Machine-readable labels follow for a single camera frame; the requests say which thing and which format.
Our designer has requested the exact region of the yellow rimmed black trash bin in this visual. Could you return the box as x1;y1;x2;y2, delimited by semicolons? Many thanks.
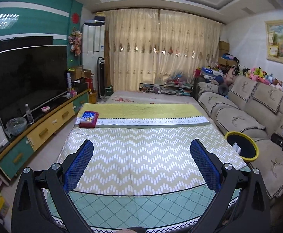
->
225;131;259;163

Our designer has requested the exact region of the blue white toothpaste tube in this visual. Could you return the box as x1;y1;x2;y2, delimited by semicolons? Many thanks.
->
232;143;241;155

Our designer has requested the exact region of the beige sofa with deer covers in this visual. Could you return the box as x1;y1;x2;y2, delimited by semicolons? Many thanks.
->
197;76;283;199

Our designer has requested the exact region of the green yellow TV cabinet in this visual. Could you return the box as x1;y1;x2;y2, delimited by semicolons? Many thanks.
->
0;89;90;180

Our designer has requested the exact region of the pile of plush toys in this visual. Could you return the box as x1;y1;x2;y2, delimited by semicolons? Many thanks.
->
238;65;283;91

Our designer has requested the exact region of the glass bowl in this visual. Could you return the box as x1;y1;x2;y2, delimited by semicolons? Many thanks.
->
7;117;27;136

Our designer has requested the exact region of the clear water bottle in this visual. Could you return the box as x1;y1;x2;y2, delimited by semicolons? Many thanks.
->
25;104;34;124

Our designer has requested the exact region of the framed floral painting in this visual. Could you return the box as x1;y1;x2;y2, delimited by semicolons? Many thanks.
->
265;20;283;64

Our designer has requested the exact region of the red tissue tray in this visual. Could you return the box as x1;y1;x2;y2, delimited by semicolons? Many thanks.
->
79;111;99;128

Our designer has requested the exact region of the blue tissue pack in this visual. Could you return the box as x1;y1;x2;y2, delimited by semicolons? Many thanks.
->
80;111;96;124

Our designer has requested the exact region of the yellow green patterned tablecloth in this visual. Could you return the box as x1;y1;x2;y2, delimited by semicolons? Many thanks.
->
58;104;246;196

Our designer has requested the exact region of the low shelf with books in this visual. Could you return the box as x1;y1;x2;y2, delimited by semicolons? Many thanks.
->
139;74;194;96

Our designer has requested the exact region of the black tower fan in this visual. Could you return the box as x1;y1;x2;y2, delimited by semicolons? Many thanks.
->
97;57;107;102

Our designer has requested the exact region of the large black television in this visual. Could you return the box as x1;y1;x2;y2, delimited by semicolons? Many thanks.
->
0;45;68;126

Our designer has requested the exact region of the floral pink floor mat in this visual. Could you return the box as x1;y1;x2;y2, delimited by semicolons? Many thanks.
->
106;91;198;105

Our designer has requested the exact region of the beige patterned curtain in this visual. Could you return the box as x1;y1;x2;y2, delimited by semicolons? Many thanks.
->
105;9;223;91

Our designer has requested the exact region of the artificial flower bunch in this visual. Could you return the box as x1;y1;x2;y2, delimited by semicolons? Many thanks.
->
68;27;82;56

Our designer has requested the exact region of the white standing air conditioner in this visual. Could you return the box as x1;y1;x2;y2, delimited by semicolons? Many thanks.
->
81;22;106;75

